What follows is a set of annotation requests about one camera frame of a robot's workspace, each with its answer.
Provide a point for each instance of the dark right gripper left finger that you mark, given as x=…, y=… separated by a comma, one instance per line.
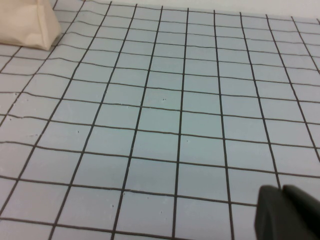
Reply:
x=272, y=217

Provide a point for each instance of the cream paper bag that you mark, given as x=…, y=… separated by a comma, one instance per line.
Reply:
x=22, y=25

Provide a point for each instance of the blue grid-lined table mat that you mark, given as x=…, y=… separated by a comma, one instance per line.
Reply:
x=160, y=125

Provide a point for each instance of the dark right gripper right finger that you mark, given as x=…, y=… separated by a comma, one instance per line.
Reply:
x=307, y=212

